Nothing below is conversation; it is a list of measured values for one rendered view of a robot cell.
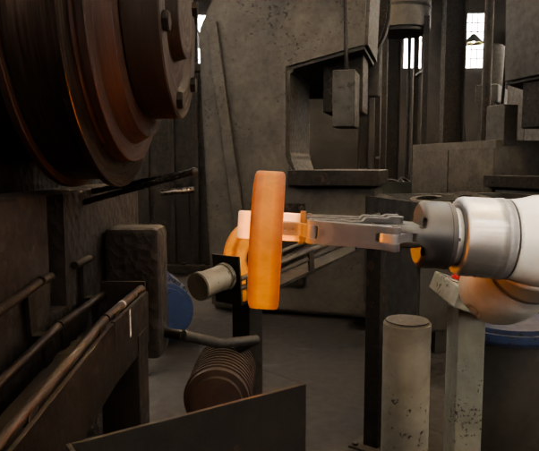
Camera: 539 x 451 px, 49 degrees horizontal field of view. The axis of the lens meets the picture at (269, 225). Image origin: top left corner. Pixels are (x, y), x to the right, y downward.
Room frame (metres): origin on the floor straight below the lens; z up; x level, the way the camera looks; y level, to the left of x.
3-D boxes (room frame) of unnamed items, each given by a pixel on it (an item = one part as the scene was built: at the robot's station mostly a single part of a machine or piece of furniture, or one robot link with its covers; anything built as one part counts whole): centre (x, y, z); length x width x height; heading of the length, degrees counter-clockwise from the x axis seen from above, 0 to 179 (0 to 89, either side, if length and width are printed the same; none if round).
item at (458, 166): (4.88, -1.69, 0.55); 1.10 x 0.53 x 1.10; 19
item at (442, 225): (0.65, -0.16, 0.83); 0.09 x 0.08 x 0.07; 89
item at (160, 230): (1.06, 0.25, 0.68); 0.11 x 0.08 x 0.24; 89
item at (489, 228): (0.65, -0.23, 0.83); 0.09 x 0.06 x 0.09; 179
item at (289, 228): (0.63, -0.03, 0.84); 0.05 x 0.03 x 0.01; 89
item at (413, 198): (3.25, -1.10, 0.39); 1.03 x 0.83 x 0.77; 104
